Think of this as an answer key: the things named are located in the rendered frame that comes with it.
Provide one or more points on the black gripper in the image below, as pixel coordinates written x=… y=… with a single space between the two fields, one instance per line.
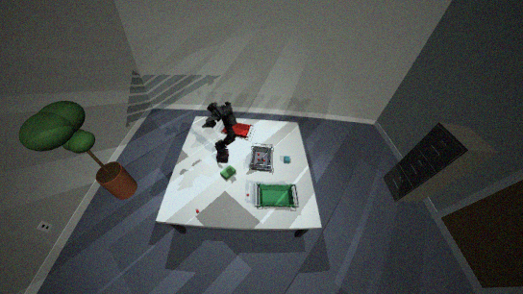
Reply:
x=217 y=114

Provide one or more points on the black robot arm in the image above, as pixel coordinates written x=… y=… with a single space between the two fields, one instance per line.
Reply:
x=228 y=121

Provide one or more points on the small green block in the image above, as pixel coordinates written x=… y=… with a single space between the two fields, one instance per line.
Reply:
x=228 y=172

